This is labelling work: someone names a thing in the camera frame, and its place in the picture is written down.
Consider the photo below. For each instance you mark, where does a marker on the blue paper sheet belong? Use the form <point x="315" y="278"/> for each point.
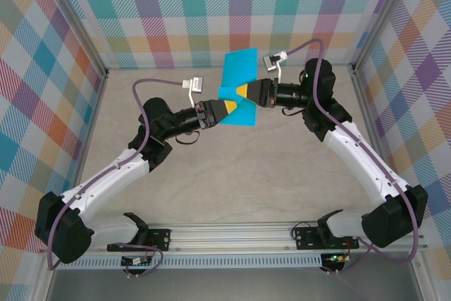
<point x="239" y="68"/>

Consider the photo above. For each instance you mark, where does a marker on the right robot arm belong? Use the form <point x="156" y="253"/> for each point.
<point x="363" y="163"/>

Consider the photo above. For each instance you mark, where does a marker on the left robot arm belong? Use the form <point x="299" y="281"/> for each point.
<point x="105" y="181"/>

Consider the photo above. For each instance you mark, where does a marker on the small black circuit board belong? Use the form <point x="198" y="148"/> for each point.
<point x="132" y="261"/>

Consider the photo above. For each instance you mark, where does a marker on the small circuit board green light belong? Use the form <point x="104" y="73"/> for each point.
<point x="334" y="258"/>

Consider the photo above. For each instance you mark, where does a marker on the grey metal panel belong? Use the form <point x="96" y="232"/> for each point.
<point x="229" y="287"/>

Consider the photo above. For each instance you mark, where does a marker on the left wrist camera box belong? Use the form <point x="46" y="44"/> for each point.
<point x="197" y="83"/>

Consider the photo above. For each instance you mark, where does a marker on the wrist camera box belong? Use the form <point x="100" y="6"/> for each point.
<point x="273" y="61"/>
<point x="197" y="83"/>

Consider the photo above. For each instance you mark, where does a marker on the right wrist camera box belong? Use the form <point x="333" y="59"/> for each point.
<point x="273" y="61"/>

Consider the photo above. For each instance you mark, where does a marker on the aluminium frame post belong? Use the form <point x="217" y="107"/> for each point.
<point x="377" y="15"/>
<point x="79" y="22"/>
<point x="421" y="280"/>
<point x="44" y="280"/>

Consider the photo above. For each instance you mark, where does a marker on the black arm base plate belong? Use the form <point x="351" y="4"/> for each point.
<point x="160" y="239"/>
<point x="306" y="239"/>

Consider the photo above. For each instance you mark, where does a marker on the wide aluminium base rail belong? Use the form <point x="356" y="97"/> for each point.
<point x="229" y="235"/>

